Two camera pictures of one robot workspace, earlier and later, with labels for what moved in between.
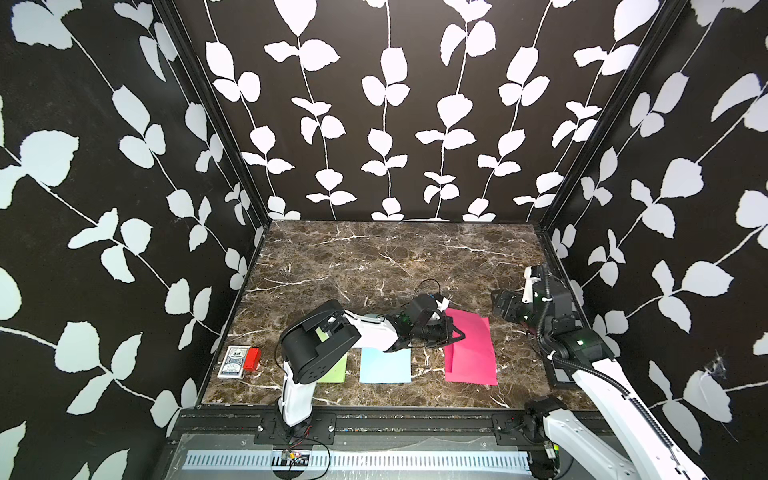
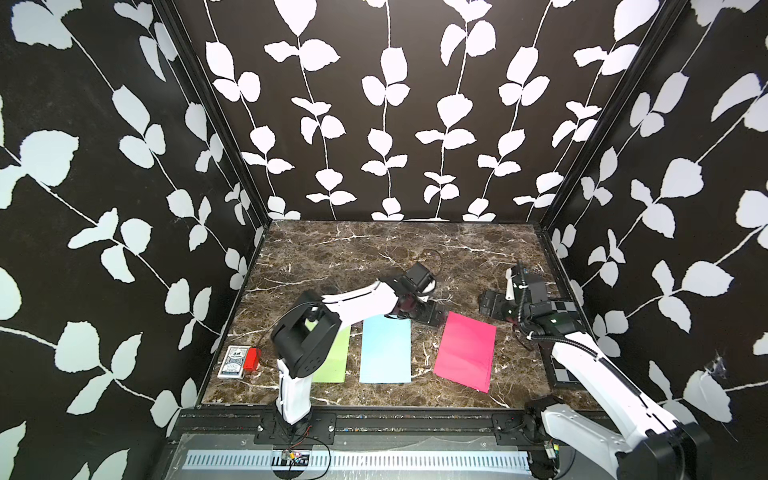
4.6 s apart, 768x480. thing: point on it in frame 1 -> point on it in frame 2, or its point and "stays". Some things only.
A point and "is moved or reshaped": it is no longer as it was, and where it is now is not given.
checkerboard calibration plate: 561,375 stays
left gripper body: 433,334 -> 422,311
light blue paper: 378,367 stays
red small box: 252,359 stays
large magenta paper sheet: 473,357 is moved or reshaped
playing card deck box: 234,362 stays
